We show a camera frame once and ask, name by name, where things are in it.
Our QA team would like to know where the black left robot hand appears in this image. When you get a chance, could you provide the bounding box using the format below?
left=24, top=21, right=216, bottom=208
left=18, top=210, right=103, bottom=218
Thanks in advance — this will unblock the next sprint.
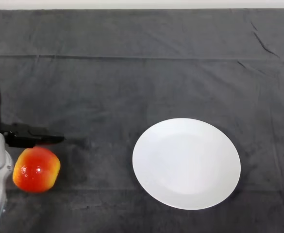
left=0, top=52, right=65, bottom=148

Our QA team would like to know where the red yellow apple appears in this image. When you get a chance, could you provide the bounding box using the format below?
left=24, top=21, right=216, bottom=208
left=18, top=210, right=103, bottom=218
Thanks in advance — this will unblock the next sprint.
left=12, top=146, right=61, bottom=194

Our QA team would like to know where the white round plate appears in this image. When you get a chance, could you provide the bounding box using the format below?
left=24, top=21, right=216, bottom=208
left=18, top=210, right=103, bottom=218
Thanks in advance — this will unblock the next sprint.
left=132, top=117, right=241, bottom=211

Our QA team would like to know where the black table cloth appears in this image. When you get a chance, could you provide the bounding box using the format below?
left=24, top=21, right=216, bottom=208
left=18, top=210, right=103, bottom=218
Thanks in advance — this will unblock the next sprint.
left=0, top=9, right=284, bottom=233

